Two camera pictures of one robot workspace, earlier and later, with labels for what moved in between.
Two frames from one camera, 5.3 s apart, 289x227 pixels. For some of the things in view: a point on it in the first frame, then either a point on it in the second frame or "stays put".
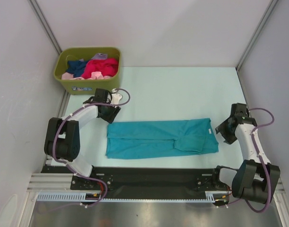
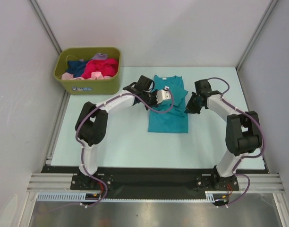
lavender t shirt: x=100 y=56 stays put
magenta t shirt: x=108 y=67 stays put
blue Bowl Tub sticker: x=82 y=88 stays put
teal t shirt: x=130 y=139 to x=175 y=120
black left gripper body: x=110 y=113 to x=150 y=99
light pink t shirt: x=95 y=75 stays put
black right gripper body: x=226 y=132 to x=193 y=105
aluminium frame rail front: x=52 y=183 stays put
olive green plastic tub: x=81 y=70 stays put
